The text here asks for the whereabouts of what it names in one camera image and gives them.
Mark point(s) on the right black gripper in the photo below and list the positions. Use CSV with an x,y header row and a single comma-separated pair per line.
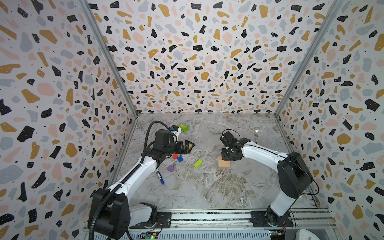
x,y
229,154

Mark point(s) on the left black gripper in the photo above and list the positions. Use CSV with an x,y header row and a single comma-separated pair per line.
x,y
186,150

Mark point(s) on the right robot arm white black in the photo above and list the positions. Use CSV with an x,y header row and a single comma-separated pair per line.
x,y
293,174

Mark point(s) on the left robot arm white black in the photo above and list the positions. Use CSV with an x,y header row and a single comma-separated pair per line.
x,y
111,214

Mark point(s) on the lime green block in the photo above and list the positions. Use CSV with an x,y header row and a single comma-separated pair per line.
x,y
198,163

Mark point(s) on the green snack packet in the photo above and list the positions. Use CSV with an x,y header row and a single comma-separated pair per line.
x,y
184,127

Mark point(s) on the blue marker pen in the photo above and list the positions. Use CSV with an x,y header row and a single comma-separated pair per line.
x,y
160,177

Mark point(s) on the white object bottom right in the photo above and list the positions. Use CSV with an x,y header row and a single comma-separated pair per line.
x,y
304,234

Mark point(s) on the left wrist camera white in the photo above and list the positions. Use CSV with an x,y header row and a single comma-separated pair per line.
x,y
175,132

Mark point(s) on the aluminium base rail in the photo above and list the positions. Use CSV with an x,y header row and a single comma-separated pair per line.
x,y
234,224

